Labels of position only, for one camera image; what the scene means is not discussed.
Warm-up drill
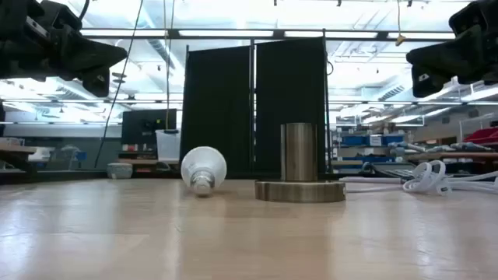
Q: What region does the yellow hanging cable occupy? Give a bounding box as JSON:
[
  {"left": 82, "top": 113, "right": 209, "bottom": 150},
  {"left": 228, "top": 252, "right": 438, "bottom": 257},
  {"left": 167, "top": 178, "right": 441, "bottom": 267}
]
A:
[{"left": 395, "top": 0, "right": 406, "bottom": 47}]

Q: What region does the white lamp cord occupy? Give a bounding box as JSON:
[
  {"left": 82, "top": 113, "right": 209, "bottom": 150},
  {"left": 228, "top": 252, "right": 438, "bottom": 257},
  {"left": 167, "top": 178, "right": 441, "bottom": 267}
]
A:
[{"left": 402, "top": 159, "right": 498, "bottom": 196}]

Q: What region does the small round ceramic bowl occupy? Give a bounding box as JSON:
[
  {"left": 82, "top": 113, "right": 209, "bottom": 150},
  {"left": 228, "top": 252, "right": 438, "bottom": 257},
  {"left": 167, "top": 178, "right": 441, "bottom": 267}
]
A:
[{"left": 107, "top": 162, "right": 134, "bottom": 180}]

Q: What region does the black hanging cable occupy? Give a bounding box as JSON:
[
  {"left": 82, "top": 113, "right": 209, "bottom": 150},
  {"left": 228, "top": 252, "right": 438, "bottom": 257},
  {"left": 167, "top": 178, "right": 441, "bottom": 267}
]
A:
[{"left": 94, "top": 0, "right": 144, "bottom": 169}]

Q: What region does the black monitor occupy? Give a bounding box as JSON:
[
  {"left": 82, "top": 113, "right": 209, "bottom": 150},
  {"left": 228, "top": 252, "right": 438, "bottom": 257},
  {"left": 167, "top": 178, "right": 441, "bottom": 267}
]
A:
[{"left": 121, "top": 108, "right": 178, "bottom": 147}]

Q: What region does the purple white pen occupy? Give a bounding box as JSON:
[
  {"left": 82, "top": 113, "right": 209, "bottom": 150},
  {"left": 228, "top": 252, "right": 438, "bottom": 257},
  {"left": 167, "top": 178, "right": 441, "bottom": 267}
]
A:
[{"left": 339, "top": 176, "right": 405, "bottom": 184}]

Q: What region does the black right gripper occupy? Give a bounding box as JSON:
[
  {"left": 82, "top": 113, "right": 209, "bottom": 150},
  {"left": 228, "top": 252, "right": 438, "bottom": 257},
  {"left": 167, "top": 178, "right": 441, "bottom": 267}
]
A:
[{"left": 406, "top": 0, "right": 498, "bottom": 98}]

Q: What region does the white lightbulb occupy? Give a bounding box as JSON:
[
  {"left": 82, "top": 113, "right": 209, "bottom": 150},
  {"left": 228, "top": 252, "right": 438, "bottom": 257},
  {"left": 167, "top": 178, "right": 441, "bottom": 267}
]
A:
[{"left": 181, "top": 145, "right": 228, "bottom": 198}]

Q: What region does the wooden workbench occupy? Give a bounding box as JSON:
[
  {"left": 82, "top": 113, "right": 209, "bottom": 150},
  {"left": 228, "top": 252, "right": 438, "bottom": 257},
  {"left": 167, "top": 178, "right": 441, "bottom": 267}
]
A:
[
  {"left": 0, "top": 144, "right": 38, "bottom": 174},
  {"left": 404, "top": 150, "right": 498, "bottom": 174}
]

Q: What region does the red storage bin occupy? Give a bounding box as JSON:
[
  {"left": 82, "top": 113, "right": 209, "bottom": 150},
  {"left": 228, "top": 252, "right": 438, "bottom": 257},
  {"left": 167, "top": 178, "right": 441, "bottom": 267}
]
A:
[{"left": 462, "top": 127, "right": 498, "bottom": 145}]

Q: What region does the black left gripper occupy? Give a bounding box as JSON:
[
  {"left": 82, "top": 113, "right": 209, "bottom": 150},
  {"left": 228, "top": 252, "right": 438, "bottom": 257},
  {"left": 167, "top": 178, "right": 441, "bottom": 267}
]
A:
[{"left": 0, "top": 0, "right": 128, "bottom": 98}]

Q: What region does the thin hanging cord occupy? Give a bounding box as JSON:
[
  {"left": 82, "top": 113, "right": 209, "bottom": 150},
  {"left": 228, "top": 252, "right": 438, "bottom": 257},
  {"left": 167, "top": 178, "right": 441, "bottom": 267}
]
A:
[{"left": 163, "top": 0, "right": 175, "bottom": 131}]

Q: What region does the black calculator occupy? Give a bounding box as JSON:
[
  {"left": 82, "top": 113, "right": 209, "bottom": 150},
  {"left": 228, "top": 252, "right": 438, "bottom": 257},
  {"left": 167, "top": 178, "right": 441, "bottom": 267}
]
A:
[{"left": 369, "top": 163, "right": 423, "bottom": 180}]

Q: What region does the black divider panel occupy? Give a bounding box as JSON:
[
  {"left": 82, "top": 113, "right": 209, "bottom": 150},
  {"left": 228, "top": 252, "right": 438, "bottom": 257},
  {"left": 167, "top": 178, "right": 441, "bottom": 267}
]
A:
[
  {"left": 179, "top": 44, "right": 253, "bottom": 177},
  {"left": 254, "top": 37, "right": 328, "bottom": 176}
]

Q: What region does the brushed metal lamp base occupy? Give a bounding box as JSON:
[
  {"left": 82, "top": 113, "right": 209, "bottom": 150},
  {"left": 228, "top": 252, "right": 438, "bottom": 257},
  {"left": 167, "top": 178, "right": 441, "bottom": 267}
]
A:
[{"left": 254, "top": 122, "right": 346, "bottom": 204}]

